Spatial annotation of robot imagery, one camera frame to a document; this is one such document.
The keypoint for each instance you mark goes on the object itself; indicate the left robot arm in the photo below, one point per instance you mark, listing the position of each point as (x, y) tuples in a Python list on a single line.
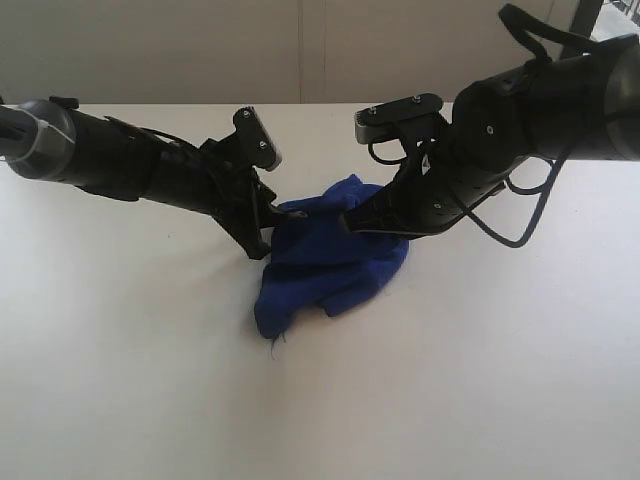
[(52, 140)]

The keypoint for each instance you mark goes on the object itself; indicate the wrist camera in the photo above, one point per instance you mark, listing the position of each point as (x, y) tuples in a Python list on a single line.
[(249, 145), (416, 119)]

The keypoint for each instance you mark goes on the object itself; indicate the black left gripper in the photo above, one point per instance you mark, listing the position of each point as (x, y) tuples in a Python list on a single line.
[(219, 179)]

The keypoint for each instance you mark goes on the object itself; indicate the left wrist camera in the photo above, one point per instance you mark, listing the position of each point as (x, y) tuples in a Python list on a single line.
[(249, 145)]

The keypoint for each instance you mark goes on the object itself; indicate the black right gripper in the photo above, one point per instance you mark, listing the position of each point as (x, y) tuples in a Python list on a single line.
[(485, 140)]

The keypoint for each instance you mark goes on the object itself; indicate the blue towel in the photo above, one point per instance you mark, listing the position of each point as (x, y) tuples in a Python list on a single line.
[(316, 263)]

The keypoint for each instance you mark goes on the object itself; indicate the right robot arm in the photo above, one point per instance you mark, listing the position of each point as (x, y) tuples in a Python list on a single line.
[(580, 108)]

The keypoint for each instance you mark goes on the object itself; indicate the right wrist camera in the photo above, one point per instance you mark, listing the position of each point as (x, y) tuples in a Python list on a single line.
[(416, 119)]

